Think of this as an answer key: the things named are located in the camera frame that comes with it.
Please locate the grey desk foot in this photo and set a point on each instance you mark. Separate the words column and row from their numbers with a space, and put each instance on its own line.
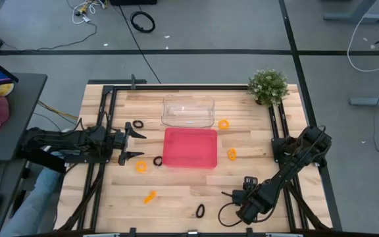
column 373, row 100
column 354, row 16

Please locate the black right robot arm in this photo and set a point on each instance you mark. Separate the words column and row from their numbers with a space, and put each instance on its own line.
column 301, row 151

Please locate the person's leg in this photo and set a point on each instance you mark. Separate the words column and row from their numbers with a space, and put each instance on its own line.
column 35, row 200

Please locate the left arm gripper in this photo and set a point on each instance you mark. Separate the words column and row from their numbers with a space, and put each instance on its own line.
column 118, row 141

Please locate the black aluminium table frame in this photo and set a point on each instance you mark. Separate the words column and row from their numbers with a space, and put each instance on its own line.
column 183, row 87

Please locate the dark grey desk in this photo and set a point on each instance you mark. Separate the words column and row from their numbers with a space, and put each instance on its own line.
column 21, row 115

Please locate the potted green plant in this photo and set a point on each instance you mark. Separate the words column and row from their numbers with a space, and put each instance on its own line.
column 268, row 87

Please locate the silver metal bracket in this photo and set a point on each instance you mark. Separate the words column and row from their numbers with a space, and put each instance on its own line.
column 283, row 235
column 100, row 235

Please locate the silver-faced depth camera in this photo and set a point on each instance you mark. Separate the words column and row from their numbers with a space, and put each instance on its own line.
column 192, row 232

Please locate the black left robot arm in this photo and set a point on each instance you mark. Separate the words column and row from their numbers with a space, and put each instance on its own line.
column 61, row 141

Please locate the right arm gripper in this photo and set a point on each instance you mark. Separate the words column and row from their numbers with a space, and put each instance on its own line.
column 250, row 205

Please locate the clear plastic bin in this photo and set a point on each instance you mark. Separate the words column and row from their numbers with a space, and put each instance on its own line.
column 187, row 110

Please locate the pink plastic bin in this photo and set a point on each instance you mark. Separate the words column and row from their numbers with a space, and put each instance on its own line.
column 189, row 148

